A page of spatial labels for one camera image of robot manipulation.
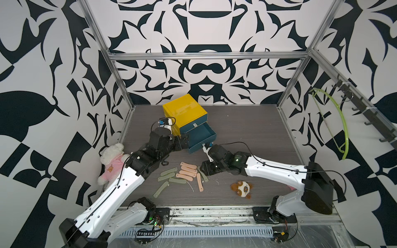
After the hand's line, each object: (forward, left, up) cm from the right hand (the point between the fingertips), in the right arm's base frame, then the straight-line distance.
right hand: (201, 167), depth 78 cm
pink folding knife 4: (-6, 0, -10) cm, 12 cm away
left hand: (+10, +10, +16) cm, 21 cm away
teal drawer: (+18, +1, +2) cm, 18 cm away
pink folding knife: (+3, +7, -11) cm, 13 cm away
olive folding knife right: (-2, -2, -10) cm, 10 cm away
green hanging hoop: (+1, -62, +16) cm, 64 cm away
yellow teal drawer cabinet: (+22, +5, +11) cm, 26 cm away
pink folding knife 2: (+1, +8, -11) cm, 13 cm away
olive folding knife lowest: (-6, +21, -10) cm, 24 cm away
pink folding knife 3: (-1, +9, -11) cm, 15 cm away
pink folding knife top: (+5, +7, -9) cm, 13 cm away
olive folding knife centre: (-3, +13, -11) cm, 17 cm away
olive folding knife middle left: (-1, +19, -9) cm, 21 cm away
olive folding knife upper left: (+3, +17, -10) cm, 20 cm away
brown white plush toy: (-8, -21, -8) cm, 24 cm away
